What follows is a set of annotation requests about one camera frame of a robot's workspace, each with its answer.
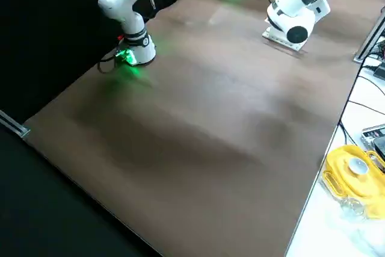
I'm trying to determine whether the white test tube rack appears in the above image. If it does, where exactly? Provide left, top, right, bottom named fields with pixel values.
left=261, top=24, right=305, bottom=52

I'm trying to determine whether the small black box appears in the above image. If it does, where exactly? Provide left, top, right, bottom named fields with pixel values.
left=372, top=63, right=385, bottom=81

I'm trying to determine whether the grey device with red label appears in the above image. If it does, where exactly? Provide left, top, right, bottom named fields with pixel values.
left=360, top=123, right=385, bottom=150

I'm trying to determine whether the grey round disc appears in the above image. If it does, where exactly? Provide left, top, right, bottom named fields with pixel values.
left=347, top=156, right=371, bottom=177

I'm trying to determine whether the foot green light block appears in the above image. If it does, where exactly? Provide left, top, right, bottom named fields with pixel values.
left=115, top=46, right=137, bottom=66

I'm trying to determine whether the clear plastic bag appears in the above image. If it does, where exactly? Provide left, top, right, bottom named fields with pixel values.
left=339, top=196, right=368, bottom=219

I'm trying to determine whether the thick aluminium frame post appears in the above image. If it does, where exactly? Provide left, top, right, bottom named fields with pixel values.
left=353, top=10, right=385, bottom=64

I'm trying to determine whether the long black desk cable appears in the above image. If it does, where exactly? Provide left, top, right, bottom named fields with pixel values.
left=337, top=58, right=368, bottom=146

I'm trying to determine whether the thin black desk cable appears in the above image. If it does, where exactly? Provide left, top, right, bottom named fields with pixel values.
left=347, top=100, right=385, bottom=111

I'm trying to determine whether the black base cable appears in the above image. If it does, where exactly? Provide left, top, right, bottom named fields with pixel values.
left=97, top=53, right=121, bottom=75

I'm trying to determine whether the short aluminium corner rail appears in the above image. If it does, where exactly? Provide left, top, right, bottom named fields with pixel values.
left=0, top=110, right=31, bottom=139

